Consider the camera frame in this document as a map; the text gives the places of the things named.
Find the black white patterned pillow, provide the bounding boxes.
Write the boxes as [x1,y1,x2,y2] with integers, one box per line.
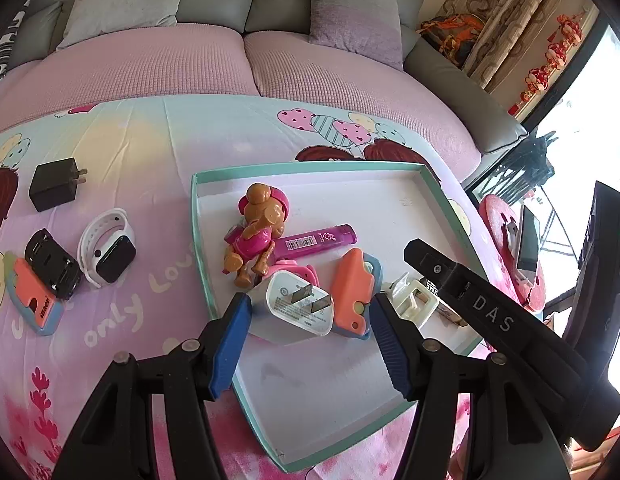
[0,0,31,88]

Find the glass window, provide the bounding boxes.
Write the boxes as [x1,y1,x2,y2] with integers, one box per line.
[512,7,620,386]

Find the pink lighter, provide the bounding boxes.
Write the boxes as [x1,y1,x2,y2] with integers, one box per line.
[272,223,358,261]

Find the brown pink puppy figure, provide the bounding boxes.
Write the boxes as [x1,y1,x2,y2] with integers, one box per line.
[222,182,291,289]

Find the gold black patterned lighter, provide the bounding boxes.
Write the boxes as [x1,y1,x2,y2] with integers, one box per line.
[424,282,468,328]

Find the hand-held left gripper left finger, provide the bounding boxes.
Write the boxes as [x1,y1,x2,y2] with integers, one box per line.
[51,291,253,480]

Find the black metal rack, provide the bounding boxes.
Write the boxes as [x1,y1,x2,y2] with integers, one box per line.
[465,130,558,206]

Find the cartoon printed tablecloth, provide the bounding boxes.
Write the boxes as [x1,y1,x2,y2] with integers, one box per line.
[0,92,496,480]

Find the purple grey pillow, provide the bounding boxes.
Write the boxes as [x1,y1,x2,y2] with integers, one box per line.
[307,0,406,72]

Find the pink sofa cover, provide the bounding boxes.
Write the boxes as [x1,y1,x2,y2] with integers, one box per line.
[0,22,483,186]

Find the black power adapter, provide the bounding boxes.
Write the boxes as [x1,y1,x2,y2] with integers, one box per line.
[29,157,88,212]

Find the small black multi-port charger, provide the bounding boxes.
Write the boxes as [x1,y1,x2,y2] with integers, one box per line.
[24,228,83,302]

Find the teal rimmed white tray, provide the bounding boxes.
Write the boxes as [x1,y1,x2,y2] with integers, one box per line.
[190,161,491,473]

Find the small pink toy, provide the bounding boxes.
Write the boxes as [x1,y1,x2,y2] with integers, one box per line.
[275,259,319,286]

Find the orange bag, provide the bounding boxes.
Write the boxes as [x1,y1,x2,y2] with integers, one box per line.
[417,14,486,67]

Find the small white plastic object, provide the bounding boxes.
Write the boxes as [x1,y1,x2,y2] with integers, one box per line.
[387,272,441,332]

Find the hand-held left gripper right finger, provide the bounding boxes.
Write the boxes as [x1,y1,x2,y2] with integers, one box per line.
[368,294,573,480]

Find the orange blue utility knife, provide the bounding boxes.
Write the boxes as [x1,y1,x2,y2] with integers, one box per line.
[331,247,384,342]

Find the black smartphone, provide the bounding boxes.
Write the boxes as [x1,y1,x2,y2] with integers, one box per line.
[516,204,542,272]

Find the orange utility knife green edge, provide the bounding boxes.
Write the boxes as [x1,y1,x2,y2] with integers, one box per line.
[4,251,67,337]

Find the patterned beige curtain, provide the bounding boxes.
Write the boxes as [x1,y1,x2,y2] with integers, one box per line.
[460,0,598,93]

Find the white charger plug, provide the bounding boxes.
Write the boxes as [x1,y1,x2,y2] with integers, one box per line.
[250,270,336,347]

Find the red hanging ornament string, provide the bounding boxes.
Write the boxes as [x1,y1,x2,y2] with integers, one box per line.
[507,10,586,116]

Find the white smartwatch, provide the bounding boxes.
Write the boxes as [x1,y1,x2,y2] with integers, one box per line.
[77,207,138,289]

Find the pink round stool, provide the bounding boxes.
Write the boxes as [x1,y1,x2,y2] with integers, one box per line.
[477,194,548,313]

